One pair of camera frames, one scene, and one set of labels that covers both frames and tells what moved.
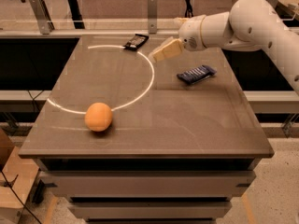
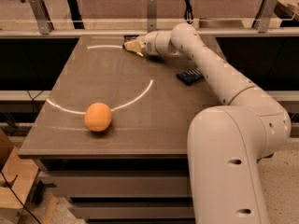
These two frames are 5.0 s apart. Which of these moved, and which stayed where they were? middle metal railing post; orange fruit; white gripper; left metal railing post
Moved: white gripper
Stayed: middle metal railing post; left metal railing post; orange fruit
